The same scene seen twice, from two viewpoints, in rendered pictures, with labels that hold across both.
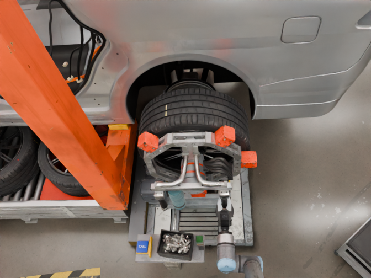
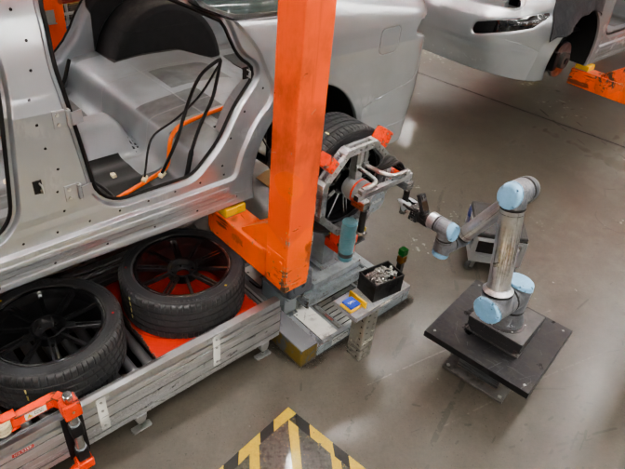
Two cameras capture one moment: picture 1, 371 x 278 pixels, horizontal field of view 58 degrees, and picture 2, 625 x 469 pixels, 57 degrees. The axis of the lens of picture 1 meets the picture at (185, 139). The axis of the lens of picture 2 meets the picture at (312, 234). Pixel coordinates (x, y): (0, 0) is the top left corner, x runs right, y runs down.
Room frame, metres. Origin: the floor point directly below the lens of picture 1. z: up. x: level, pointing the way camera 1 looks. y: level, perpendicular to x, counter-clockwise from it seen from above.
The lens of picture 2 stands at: (-0.41, 2.34, 2.51)
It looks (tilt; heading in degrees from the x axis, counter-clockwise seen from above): 37 degrees down; 303
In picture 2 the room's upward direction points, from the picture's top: 6 degrees clockwise
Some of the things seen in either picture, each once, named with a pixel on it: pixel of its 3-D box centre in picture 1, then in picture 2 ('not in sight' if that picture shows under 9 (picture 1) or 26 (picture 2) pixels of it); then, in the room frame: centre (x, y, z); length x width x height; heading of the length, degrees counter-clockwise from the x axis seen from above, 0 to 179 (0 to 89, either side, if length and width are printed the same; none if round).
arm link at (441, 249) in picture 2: (227, 262); (443, 246); (0.37, -0.09, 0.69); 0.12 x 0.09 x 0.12; 76
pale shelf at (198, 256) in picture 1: (170, 248); (372, 294); (0.57, 0.22, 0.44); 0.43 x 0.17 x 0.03; 79
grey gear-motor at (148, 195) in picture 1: (157, 176); (279, 274); (1.17, 0.27, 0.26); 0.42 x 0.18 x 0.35; 169
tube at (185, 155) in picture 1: (171, 167); (361, 173); (0.82, 0.10, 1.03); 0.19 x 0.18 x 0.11; 169
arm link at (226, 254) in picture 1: (226, 256); (445, 229); (0.37, -0.09, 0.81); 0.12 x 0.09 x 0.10; 169
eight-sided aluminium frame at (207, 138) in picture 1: (193, 161); (353, 187); (0.92, -0.02, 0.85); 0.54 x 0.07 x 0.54; 79
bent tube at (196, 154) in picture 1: (209, 166); (387, 162); (0.78, -0.09, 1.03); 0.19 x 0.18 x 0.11; 169
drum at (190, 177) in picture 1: (193, 172); (363, 193); (0.85, -0.01, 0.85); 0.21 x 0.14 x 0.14; 169
